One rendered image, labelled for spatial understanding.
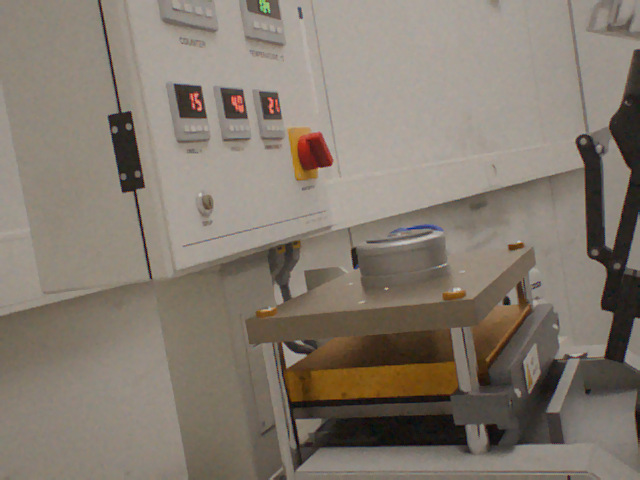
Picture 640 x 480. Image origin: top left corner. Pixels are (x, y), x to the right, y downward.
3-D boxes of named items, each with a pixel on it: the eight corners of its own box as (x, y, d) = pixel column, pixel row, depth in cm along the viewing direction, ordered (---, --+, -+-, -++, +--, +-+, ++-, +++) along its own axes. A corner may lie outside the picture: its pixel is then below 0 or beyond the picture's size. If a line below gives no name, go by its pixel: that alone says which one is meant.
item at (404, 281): (196, 435, 65) (168, 279, 65) (338, 342, 94) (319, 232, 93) (493, 428, 55) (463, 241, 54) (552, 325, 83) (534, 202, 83)
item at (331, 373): (287, 420, 66) (268, 305, 65) (376, 350, 86) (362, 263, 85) (498, 413, 58) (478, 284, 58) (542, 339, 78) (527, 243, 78)
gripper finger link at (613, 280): (629, 251, 62) (589, 242, 63) (614, 313, 63) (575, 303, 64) (630, 248, 64) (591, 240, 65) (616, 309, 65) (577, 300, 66)
